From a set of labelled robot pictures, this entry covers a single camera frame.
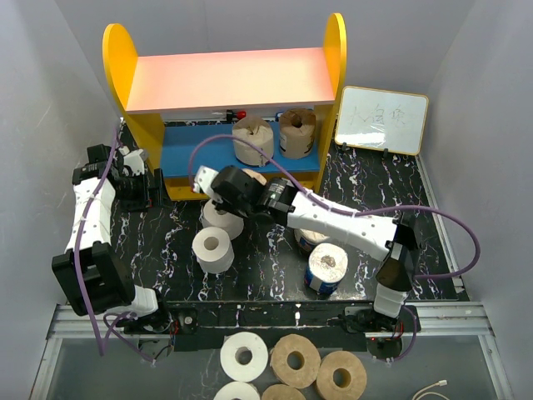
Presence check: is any brown spare roll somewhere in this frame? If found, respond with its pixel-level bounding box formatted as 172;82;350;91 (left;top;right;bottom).
270;334;321;389
316;351;367;400
261;384;306;400

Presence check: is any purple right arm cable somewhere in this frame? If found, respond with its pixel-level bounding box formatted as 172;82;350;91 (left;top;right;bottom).
187;134;481;363

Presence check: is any brown spare roll bottom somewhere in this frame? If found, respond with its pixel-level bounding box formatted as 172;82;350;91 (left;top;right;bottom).
261;384;306;400

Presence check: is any blue wrapped white roll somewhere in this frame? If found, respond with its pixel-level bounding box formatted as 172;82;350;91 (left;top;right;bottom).
304;242;348;295

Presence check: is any brown spare roll right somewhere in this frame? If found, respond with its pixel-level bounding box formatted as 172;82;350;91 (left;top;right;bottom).
316;351;367;400

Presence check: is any white spare roll bottom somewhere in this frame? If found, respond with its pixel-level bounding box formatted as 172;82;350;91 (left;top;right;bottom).
213;381;261;400

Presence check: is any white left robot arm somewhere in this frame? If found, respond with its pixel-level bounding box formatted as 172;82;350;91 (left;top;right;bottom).
52;144;172;333

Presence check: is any cream roll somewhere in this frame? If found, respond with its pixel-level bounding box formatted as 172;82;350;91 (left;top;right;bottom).
232;116;274;167
293;228;330;254

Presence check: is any white cable with connector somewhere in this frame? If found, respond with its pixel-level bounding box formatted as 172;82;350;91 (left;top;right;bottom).
411;379;449;400

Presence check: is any small whiteboard yellow frame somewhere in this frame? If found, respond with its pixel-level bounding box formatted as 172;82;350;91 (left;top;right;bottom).
335;86;429;156

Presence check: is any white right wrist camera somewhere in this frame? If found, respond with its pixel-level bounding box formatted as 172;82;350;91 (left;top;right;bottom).
192;166;218;199

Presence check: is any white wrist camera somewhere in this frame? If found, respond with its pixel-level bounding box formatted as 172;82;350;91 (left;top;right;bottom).
119;146;147;177
192;166;218;199

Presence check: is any white spare roll foreground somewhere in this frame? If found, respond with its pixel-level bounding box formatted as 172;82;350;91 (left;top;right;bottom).
220;332;269;383

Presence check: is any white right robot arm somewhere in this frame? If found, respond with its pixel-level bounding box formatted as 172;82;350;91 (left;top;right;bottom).
194;166;420;333

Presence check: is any brown spare roll middle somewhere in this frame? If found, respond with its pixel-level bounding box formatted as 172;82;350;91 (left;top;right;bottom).
270;334;321;389

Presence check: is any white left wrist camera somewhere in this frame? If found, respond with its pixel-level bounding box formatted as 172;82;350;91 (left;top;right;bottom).
119;146;147;177

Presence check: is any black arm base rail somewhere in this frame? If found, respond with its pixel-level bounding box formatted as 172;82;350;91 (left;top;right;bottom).
126;300;421;352

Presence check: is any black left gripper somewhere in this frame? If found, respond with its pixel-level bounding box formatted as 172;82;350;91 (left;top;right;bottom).
115;169;173;213

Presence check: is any cream roll front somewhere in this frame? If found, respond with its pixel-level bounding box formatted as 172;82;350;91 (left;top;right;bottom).
232;116;274;167

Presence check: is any red black marker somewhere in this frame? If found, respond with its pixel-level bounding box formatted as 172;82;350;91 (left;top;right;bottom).
226;109;247;122

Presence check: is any yellow shelf with coloured boards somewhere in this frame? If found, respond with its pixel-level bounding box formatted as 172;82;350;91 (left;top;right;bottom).
102;12;347;201

